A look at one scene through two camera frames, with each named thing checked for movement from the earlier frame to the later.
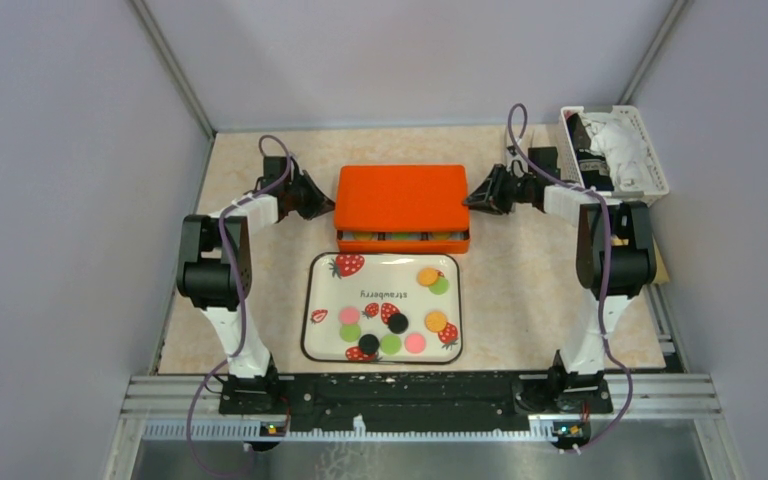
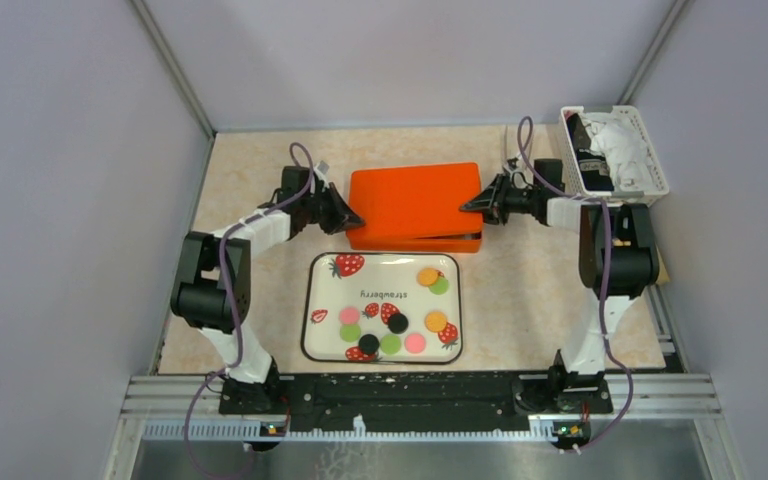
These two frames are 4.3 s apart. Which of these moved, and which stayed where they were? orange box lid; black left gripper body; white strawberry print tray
Moved: black left gripper body
Stayed: white strawberry print tray; orange box lid
